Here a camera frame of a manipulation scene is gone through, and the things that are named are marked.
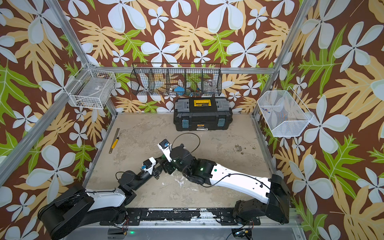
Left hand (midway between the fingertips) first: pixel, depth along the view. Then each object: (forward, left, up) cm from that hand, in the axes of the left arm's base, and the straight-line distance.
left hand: (165, 156), depth 76 cm
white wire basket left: (+35, +45, +16) cm, 59 cm away
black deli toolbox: (+32, -19, -2) cm, 37 cm away
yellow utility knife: (+19, +39, -17) cm, 47 cm away
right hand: (-3, 0, +6) cm, 7 cm away
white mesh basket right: (+23, -67, +9) cm, 71 cm away
